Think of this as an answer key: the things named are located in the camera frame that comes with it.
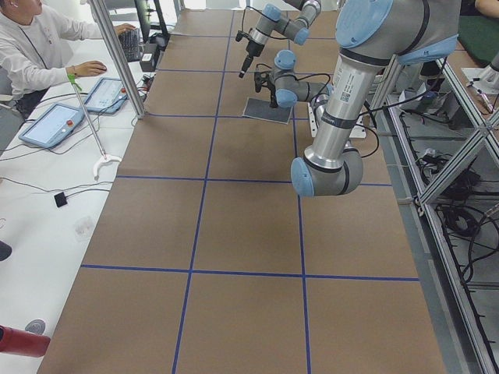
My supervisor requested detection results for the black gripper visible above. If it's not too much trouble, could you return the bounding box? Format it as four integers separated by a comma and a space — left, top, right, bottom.
267, 78, 278, 108
239, 39, 265, 78

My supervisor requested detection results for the pink and grey towel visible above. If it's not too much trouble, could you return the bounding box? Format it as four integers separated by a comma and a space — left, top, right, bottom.
242, 97, 292, 124

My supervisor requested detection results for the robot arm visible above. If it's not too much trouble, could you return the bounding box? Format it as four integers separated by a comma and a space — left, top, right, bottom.
271, 1, 461, 196
235, 0, 322, 78

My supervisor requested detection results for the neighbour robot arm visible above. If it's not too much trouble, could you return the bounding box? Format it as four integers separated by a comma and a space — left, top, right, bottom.
462, 54, 498, 94

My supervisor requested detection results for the black box with label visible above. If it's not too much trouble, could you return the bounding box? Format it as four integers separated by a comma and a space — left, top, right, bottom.
140, 43, 160, 72

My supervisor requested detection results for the black monitor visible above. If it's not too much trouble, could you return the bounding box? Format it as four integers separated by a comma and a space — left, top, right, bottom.
134, 0, 170, 42

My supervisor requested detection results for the black keyboard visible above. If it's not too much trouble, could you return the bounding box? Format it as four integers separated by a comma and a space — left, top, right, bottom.
119, 28, 141, 62

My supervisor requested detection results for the far teach pendant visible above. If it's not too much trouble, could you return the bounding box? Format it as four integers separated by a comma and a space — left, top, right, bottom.
84, 77, 128, 115

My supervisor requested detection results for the teach pendant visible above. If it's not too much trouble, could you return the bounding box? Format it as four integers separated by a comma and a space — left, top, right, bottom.
18, 104, 84, 149
84, 77, 128, 115

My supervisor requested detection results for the reacher grabber stick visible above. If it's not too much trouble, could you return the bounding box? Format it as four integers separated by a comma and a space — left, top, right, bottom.
67, 73, 122, 181

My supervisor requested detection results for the near teach pendant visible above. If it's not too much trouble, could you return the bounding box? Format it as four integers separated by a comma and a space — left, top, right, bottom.
18, 104, 84, 149

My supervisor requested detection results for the person in white shirt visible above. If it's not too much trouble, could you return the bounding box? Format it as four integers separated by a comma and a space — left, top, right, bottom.
0, 0, 137, 118

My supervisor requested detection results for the small black square puck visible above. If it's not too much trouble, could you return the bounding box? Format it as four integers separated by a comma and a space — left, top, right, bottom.
54, 192, 68, 208

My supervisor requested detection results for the grey round disc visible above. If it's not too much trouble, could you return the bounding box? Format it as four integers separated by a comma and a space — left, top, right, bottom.
24, 319, 46, 335

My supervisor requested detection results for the red bottle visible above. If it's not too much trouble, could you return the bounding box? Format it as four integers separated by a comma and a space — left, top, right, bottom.
0, 326, 51, 358

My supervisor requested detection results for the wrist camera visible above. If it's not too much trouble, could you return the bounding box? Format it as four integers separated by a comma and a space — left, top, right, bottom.
253, 71, 269, 93
235, 30, 250, 42

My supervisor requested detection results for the aluminium frame post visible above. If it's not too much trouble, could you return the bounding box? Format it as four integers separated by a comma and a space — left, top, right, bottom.
89, 0, 145, 119

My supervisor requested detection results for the aluminium frame rail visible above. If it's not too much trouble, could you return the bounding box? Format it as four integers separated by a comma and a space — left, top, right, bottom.
376, 52, 498, 373

